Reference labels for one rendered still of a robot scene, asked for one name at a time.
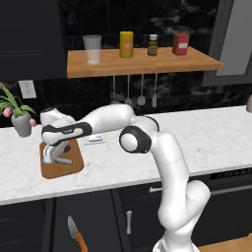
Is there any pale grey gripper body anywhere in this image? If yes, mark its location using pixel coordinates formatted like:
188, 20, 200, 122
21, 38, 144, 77
42, 143, 75, 166

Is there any brown wooden cutting board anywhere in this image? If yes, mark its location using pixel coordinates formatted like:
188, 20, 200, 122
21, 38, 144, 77
38, 139, 86, 180

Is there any white and blue peeler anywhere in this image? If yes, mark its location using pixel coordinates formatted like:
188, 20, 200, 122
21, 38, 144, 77
83, 134, 107, 146

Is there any potted plant in grey vase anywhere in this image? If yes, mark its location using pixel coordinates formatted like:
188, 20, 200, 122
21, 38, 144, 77
0, 83, 38, 139

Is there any hanging metal utensil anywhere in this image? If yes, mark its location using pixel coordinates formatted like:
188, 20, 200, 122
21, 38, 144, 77
110, 75, 120, 105
151, 73, 158, 109
124, 75, 134, 107

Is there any dark lower cupboard door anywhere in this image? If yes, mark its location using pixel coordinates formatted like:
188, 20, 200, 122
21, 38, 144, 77
52, 189, 125, 252

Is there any dark lower cupboard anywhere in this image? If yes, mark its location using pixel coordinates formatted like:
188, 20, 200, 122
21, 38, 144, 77
0, 199, 47, 252

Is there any dark cupboard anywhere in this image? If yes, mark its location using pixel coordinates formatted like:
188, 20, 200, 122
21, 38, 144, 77
0, 0, 69, 82
0, 199, 47, 252

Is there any hanging metal spatula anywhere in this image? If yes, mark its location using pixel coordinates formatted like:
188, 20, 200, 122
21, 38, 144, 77
136, 74, 147, 107

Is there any dark narrow cupboard door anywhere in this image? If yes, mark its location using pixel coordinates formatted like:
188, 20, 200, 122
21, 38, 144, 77
121, 181, 165, 252

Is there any clear drinking glass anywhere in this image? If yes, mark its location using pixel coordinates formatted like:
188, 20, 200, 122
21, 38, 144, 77
82, 33, 103, 66

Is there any dark upper cupboard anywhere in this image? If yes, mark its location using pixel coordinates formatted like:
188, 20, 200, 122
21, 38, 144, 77
0, 0, 69, 82

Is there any yellow canister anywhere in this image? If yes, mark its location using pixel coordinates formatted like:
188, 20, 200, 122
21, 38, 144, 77
118, 31, 135, 59

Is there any small brown bottle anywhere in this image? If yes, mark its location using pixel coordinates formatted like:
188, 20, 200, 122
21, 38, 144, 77
147, 33, 159, 57

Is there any red box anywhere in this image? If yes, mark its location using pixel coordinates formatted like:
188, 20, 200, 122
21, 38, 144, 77
171, 31, 191, 56

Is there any black dishwasher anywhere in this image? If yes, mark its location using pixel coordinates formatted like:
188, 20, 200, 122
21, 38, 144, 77
191, 167, 252, 248

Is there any white wall outlet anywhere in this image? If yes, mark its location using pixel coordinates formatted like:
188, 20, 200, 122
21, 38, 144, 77
18, 79, 37, 100

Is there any orange handled knife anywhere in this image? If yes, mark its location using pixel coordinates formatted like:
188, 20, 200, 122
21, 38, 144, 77
67, 215, 90, 252

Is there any white vertical cupboard handle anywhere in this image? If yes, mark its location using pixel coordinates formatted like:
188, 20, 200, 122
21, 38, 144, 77
125, 210, 133, 235

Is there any wooden wall shelf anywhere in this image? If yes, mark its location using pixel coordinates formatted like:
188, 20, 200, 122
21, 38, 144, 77
66, 45, 225, 80

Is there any grey dishwasher handle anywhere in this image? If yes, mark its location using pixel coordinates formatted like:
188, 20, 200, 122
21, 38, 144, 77
209, 184, 252, 197

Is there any grey window frame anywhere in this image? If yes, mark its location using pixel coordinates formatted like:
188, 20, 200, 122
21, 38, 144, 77
202, 0, 252, 88

